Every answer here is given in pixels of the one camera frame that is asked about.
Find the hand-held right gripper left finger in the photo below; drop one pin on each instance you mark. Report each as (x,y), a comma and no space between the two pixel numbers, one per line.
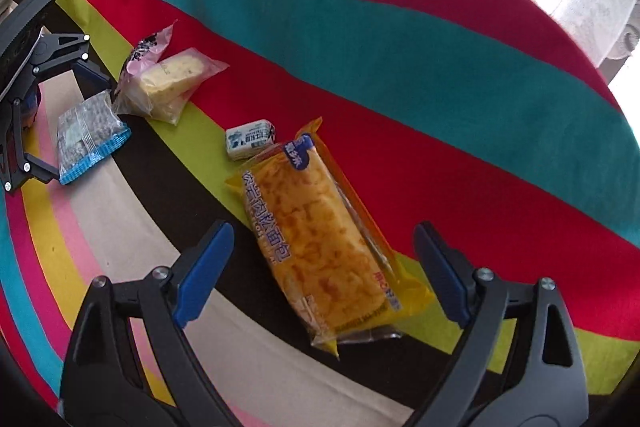
(205,272)

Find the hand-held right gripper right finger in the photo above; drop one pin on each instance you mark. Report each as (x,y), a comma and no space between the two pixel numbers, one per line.
(442,272)

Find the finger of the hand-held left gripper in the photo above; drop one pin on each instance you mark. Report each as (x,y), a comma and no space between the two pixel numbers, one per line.
(92,79)
(35,169)

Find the clear packet with blue edge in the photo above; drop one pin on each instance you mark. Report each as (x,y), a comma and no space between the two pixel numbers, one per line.
(85,137)

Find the pink chocolate packet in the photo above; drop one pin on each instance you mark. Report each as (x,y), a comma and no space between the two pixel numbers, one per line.
(145,52)

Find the clear cake slice packet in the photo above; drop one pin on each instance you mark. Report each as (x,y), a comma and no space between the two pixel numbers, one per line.
(170,77)

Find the clear yellow bread packet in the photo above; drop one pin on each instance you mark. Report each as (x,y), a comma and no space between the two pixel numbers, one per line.
(320,247)

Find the small white blue candy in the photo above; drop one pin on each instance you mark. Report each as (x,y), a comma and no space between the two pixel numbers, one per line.
(247,139)

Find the colourful striped cloth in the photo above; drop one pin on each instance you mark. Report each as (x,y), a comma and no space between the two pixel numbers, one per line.
(380,57)

